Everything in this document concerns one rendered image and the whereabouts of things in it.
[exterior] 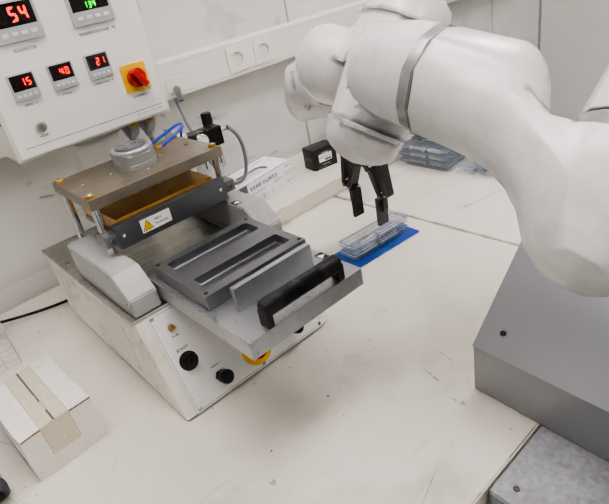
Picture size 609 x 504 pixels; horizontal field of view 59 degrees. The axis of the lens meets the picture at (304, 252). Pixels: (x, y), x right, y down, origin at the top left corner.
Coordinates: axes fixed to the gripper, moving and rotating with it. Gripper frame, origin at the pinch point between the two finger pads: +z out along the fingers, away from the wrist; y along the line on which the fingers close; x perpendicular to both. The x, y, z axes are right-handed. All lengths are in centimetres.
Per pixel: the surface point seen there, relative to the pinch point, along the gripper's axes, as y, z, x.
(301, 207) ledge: -30.1, 7.8, 0.9
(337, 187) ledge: -31.2, 7.9, 15.7
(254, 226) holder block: 9.9, -14.8, -35.9
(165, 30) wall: -61, -43, -11
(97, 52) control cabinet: -24, -46, -42
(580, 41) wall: -55, 9, 197
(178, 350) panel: 12, -1, -57
